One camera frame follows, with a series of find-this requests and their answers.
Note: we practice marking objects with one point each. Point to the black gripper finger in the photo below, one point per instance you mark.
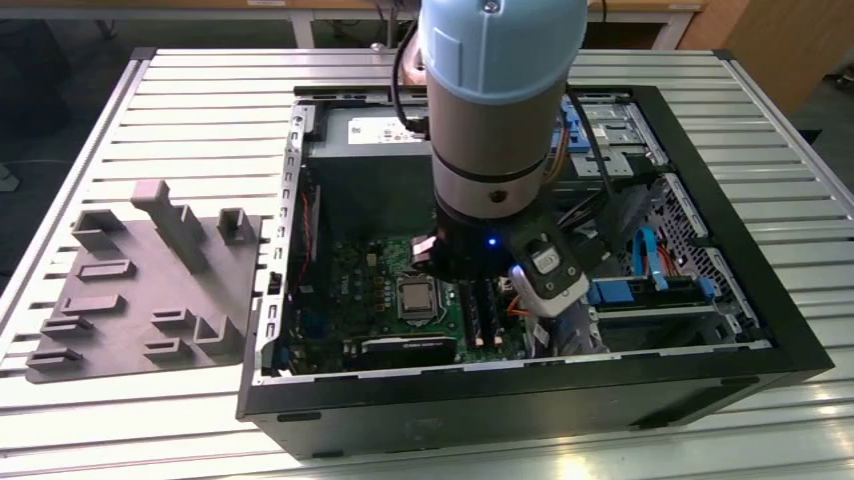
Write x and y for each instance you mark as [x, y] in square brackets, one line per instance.
[424, 250]

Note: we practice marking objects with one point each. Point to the blue plastic drive latch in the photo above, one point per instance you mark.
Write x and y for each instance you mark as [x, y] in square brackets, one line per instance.
[575, 125]

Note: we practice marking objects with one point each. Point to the black graphics card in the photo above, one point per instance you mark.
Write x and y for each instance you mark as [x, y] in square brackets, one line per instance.
[408, 352]

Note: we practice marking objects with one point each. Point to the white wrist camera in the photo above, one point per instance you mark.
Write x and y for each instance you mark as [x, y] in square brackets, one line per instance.
[548, 302]

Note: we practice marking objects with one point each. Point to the grey power supply unit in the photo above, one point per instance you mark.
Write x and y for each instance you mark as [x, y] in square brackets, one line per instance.
[361, 190]

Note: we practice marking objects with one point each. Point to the metal drive cage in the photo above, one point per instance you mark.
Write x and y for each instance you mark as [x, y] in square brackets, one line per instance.
[628, 165]

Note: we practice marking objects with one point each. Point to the grey parts rack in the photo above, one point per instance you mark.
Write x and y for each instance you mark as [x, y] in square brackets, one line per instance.
[154, 280]

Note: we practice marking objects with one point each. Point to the white desk frame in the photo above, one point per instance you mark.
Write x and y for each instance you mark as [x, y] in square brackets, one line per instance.
[680, 30]

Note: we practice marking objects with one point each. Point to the black PC case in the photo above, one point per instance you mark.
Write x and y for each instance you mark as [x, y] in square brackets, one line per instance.
[468, 415]

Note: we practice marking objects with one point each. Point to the hard disk in blue carrier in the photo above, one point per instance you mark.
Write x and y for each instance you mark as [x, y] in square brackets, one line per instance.
[617, 292]

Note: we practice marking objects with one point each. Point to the silver CPU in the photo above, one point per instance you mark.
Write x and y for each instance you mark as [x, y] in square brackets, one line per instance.
[417, 299]

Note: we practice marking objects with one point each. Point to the brown wooden cabinet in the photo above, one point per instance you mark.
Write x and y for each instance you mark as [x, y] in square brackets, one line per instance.
[781, 45]

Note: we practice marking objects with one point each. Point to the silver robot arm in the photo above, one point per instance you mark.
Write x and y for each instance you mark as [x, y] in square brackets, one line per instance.
[495, 125]

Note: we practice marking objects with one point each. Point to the green motherboard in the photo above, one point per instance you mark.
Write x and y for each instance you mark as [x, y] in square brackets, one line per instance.
[361, 260]

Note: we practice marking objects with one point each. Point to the grey metal disk bay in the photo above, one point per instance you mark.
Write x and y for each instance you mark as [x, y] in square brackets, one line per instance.
[657, 311]

